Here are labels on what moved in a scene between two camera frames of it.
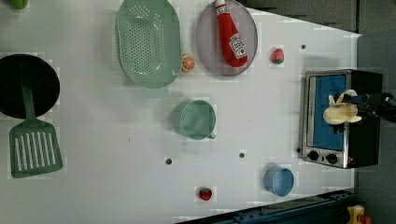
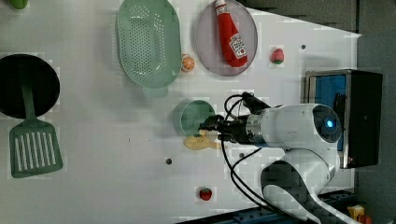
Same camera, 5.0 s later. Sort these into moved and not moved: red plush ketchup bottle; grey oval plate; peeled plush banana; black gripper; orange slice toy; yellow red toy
Moved: peeled plush banana; black gripper
Not moved: grey oval plate; orange slice toy; red plush ketchup bottle; yellow red toy
